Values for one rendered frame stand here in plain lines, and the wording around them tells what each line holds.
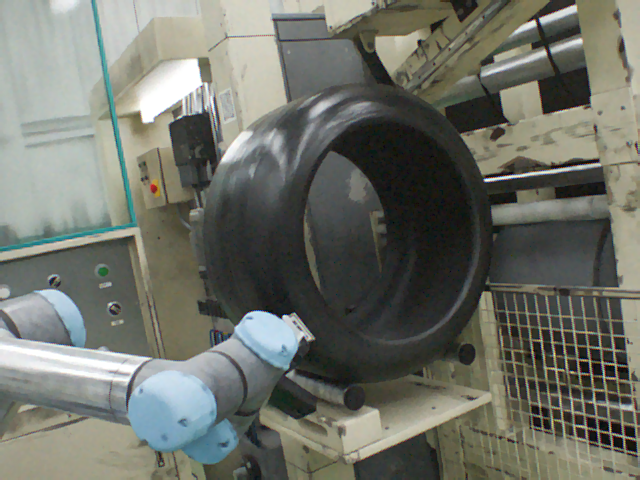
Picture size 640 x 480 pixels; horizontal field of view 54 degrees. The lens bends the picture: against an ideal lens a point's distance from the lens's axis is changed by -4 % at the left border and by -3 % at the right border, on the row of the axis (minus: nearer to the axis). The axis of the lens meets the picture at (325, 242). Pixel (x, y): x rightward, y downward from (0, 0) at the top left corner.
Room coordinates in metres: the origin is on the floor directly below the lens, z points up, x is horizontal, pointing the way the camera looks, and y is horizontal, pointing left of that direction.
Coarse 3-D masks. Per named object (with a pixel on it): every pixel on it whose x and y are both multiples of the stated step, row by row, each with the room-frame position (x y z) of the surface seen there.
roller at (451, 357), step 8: (456, 344) 1.29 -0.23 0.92; (464, 344) 1.28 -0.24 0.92; (448, 352) 1.29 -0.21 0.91; (456, 352) 1.27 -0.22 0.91; (464, 352) 1.27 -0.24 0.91; (472, 352) 1.28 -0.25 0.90; (440, 360) 1.33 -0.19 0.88; (448, 360) 1.30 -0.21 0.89; (456, 360) 1.28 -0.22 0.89; (464, 360) 1.27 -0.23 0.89; (472, 360) 1.28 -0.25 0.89
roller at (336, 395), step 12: (300, 372) 1.29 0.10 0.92; (300, 384) 1.26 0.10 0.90; (312, 384) 1.22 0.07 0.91; (324, 384) 1.19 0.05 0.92; (336, 384) 1.17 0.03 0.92; (348, 384) 1.15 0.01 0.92; (324, 396) 1.18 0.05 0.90; (336, 396) 1.15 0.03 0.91; (348, 396) 1.12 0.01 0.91; (360, 396) 1.14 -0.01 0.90; (348, 408) 1.13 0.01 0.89
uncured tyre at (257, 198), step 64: (256, 128) 1.23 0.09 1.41; (320, 128) 1.12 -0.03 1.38; (384, 128) 1.46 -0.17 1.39; (448, 128) 1.28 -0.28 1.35; (256, 192) 1.09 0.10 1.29; (384, 192) 1.52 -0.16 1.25; (448, 192) 1.45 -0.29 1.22; (256, 256) 1.07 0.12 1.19; (448, 256) 1.45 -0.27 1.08; (320, 320) 1.09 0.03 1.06; (384, 320) 1.47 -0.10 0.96; (448, 320) 1.23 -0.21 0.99
